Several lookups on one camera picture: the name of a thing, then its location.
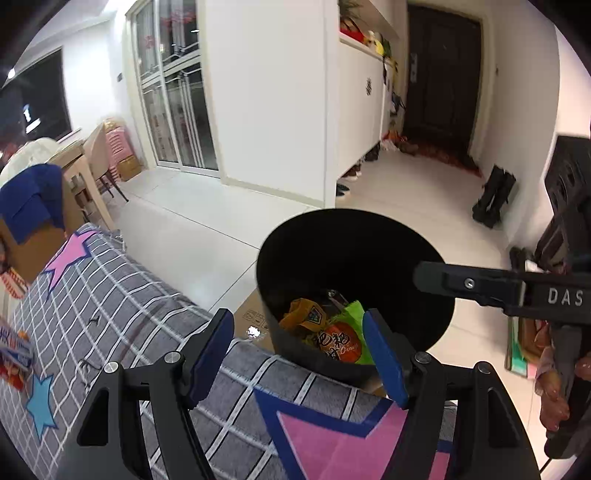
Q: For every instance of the flat cardboard box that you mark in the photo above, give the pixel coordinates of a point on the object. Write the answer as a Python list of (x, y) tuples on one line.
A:
[(251, 318)]

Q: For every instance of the black trash bin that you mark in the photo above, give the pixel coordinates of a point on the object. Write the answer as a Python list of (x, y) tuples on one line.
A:
[(351, 249)]

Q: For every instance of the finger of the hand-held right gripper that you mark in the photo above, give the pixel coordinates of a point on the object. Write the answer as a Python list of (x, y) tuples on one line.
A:
[(466, 282)]

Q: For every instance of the gold bag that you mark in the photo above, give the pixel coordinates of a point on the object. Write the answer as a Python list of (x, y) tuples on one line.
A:
[(111, 124)]

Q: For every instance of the yellow plush toy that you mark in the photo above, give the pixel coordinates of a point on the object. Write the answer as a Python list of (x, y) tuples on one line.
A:
[(377, 44)]

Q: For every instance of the beige dining chair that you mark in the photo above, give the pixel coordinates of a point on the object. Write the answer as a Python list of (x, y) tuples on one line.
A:
[(97, 150)]

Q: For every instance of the white wall cabinet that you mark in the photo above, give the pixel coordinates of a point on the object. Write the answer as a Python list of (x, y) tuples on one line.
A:
[(360, 115)]

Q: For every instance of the black boot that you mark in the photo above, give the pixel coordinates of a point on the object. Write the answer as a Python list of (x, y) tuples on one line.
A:
[(485, 198), (503, 198)]

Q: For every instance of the sliding glass door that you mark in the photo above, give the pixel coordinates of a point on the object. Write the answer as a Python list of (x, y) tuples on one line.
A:
[(184, 115)]

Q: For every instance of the beige dining table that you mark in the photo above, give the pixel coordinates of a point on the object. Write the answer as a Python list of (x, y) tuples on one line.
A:
[(74, 159)]

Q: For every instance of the blue cloth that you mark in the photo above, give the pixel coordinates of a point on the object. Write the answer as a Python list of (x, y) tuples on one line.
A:
[(32, 198)]

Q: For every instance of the grey plaid star blanket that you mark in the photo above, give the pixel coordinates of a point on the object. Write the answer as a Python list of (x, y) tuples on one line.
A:
[(138, 300)]

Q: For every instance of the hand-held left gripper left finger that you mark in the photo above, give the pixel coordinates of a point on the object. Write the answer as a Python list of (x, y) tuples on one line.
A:
[(214, 364)]

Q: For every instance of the silver door lock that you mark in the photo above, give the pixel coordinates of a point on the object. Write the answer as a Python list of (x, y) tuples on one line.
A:
[(412, 67)]

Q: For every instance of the row of shoes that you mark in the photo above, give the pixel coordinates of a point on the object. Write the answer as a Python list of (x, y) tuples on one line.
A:
[(351, 173)]

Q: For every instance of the brown chair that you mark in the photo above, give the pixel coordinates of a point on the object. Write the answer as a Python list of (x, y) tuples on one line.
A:
[(41, 249)]

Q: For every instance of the dark window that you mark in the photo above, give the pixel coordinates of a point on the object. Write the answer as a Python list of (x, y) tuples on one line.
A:
[(41, 97)]

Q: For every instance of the person's right hand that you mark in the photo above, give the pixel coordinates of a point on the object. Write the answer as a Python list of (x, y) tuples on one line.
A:
[(551, 397)]

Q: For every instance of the white mesh food cover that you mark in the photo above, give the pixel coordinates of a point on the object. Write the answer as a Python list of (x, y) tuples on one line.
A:
[(27, 154)]

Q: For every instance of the dark front door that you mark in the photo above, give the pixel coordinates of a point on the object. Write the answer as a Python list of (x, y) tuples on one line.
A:
[(438, 92)]

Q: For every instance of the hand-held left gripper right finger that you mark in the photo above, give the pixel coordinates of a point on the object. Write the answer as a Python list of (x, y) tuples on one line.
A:
[(383, 364)]

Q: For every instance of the potted plant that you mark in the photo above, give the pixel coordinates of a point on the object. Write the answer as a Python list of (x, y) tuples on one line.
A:
[(348, 7)]

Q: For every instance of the yellow brown packet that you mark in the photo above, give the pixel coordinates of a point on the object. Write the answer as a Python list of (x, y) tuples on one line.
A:
[(302, 316)]

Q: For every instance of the red gift bag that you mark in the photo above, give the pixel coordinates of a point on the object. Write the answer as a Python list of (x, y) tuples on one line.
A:
[(352, 28)]

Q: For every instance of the red doormat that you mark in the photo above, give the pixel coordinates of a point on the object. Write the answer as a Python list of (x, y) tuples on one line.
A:
[(448, 157)]

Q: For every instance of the pink stool stack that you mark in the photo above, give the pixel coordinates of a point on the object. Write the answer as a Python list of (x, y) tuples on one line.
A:
[(117, 145)]

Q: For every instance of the small cardboard box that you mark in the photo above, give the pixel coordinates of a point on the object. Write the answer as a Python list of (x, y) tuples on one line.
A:
[(130, 168)]

